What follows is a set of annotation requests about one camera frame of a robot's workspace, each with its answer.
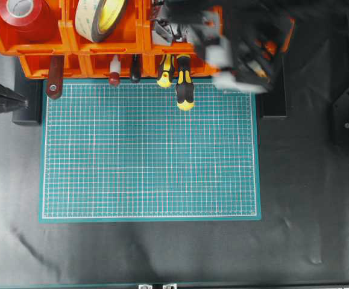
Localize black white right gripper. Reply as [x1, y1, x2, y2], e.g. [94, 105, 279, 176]
[165, 1, 274, 93]

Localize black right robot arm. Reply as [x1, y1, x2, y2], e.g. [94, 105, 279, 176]
[164, 1, 349, 158]

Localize orange container rack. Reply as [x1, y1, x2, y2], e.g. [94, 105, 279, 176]
[0, 1, 217, 79]

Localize black rack base block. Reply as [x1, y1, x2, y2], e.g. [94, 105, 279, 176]
[12, 77, 43, 126]

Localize long yellow black screwdriver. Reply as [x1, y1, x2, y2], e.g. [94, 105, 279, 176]
[175, 54, 194, 111]

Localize short yellow black screwdriver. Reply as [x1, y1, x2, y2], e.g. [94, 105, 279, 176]
[157, 54, 175, 88]

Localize white red glue bottle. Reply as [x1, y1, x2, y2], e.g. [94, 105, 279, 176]
[108, 55, 121, 87]

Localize green cutting mat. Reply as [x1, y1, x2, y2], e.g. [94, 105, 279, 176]
[39, 79, 261, 223]

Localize cream double-sided tape roll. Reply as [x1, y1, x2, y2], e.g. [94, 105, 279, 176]
[75, 0, 128, 43]

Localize red tape roll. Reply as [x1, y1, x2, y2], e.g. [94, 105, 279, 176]
[0, 0, 54, 32]

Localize grey corner bracket front left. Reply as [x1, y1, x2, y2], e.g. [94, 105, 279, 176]
[151, 21, 173, 46]

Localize black handled tool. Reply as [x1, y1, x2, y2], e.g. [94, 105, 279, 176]
[130, 54, 142, 83]

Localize dark red wooden handle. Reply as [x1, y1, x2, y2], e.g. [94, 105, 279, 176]
[46, 55, 64, 99]

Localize small bracket bottom right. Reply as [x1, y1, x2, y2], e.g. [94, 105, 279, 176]
[162, 284, 177, 289]

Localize small bracket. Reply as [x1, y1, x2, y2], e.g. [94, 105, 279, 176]
[138, 284, 152, 289]
[162, 284, 177, 289]

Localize small bracket bottom left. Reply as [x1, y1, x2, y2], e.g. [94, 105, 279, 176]
[138, 284, 152, 289]

